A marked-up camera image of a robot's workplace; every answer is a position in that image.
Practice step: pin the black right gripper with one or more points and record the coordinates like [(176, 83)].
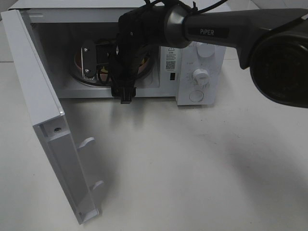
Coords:
[(123, 63)]

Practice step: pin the white warning label sticker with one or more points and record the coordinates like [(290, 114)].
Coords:
[(171, 59)]

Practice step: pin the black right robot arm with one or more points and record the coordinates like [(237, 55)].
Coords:
[(271, 43)]

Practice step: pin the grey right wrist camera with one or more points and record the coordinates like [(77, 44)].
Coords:
[(88, 60)]

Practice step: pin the pink round plate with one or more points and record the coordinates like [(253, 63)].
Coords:
[(145, 68)]

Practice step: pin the white microwave door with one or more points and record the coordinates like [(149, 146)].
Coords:
[(47, 115)]

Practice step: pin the upper white power knob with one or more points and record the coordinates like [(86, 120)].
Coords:
[(205, 50)]

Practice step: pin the white microwave oven body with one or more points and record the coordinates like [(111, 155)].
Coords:
[(46, 40)]

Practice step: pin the sandwich with lettuce and bacon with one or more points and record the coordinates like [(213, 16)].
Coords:
[(142, 66)]

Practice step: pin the round white door button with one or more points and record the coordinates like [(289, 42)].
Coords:
[(196, 96)]

